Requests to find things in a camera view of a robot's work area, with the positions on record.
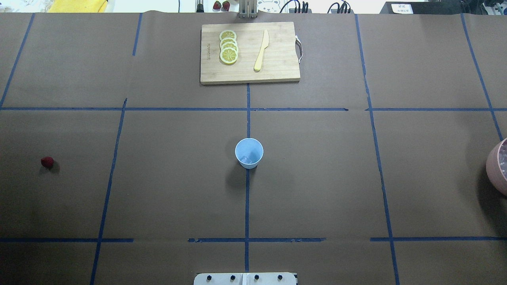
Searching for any red strawberry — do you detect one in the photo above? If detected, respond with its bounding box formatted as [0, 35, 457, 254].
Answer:
[40, 156, 55, 169]

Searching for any light blue cup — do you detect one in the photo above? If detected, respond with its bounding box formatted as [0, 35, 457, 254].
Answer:
[234, 138, 264, 169]

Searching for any clear ice cubes pile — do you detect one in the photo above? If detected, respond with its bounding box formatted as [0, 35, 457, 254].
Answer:
[498, 139, 507, 181]

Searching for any wooden cutting board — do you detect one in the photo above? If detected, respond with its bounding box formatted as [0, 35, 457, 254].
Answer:
[200, 22, 301, 85]

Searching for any lemon slice three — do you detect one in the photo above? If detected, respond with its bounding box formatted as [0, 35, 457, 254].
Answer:
[221, 45, 238, 52]

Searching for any yellow plastic knife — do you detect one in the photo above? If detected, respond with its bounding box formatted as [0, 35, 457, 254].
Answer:
[253, 29, 269, 72]

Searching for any lemon slice two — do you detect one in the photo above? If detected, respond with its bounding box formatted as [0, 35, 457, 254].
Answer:
[220, 37, 237, 49]

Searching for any spare strawberry two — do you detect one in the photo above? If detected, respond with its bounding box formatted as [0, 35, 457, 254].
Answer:
[221, 1, 231, 11]

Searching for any spare strawberry one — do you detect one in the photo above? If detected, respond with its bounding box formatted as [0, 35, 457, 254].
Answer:
[212, 0, 222, 11]

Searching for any yellow cloth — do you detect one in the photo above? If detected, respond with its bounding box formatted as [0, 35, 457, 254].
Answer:
[48, 0, 109, 13]

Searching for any pink bowl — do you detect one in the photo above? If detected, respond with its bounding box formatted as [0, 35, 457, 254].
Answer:
[486, 139, 507, 196]

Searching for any white pedestal column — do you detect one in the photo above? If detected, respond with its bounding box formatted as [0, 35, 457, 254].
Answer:
[193, 272, 298, 285]

